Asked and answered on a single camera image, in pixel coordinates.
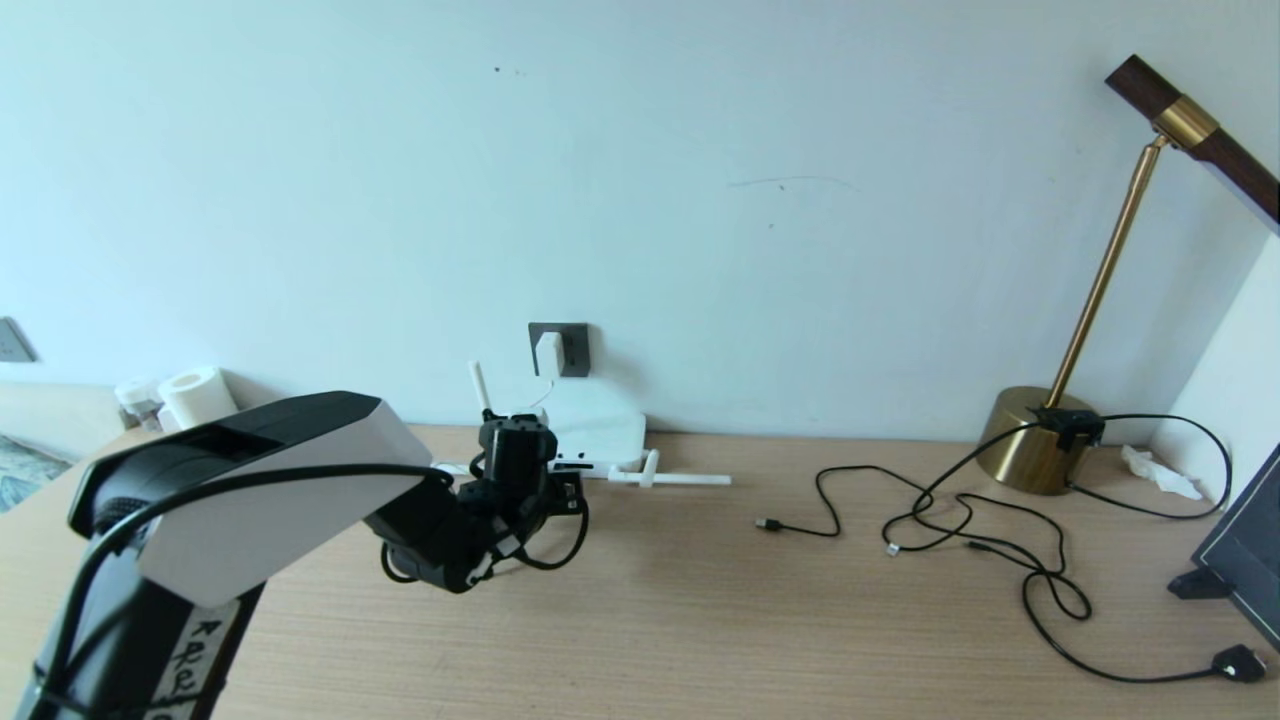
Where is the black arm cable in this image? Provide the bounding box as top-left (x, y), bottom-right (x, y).
top-left (40, 464), bottom-right (589, 716)

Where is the crumpled white tissue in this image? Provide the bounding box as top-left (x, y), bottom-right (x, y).
top-left (1120, 444), bottom-right (1204, 501)

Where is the brass desk lamp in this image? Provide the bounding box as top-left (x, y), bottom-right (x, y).
top-left (977, 53), bottom-right (1280, 498)

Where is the beige furniture panel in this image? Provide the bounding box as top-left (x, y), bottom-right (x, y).
top-left (0, 381), bottom-right (126, 463)

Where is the grey wall socket plate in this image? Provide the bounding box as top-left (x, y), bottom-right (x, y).
top-left (528, 322), bottom-right (591, 379)

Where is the white router with antennas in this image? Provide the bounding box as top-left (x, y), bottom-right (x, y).
top-left (432, 361), bottom-right (731, 489)

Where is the patterned blue cloth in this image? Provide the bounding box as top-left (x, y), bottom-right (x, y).
top-left (0, 433), bottom-right (76, 516)

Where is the black multi-head USB cable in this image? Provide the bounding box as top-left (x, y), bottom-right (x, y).
top-left (755, 465), bottom-right (1093, 621)

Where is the white toilet paper roll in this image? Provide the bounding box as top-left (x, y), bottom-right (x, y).
top-left (157, 366), bottom-right (239, 431)

